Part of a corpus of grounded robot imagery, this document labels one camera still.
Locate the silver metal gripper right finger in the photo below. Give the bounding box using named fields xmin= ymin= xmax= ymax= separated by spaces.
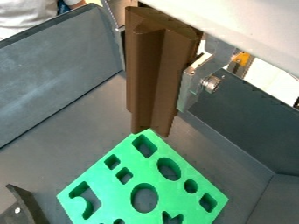
xmin=176 ymin=35 xmax=236 ymax=112

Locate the green shape sorter board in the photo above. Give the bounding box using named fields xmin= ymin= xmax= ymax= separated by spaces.
xmin=57 ymin=129 xmax=228 ymax=224

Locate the brown star-shaped prism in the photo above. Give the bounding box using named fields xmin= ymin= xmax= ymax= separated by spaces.
xmin=125 ymin=6 xmax=201 ymax=137

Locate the person in white shirt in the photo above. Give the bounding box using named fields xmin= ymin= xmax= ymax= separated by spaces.
xmin=0 ymin=0 xmax=88 ymax=41

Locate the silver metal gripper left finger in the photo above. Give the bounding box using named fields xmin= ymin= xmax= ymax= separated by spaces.
xmin=116 ymin=26 xmax=125 ymax=71

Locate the yellow black object behind bin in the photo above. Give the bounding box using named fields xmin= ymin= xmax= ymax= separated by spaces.
xmin=228 ymin=52 xmax=254 ymax=78

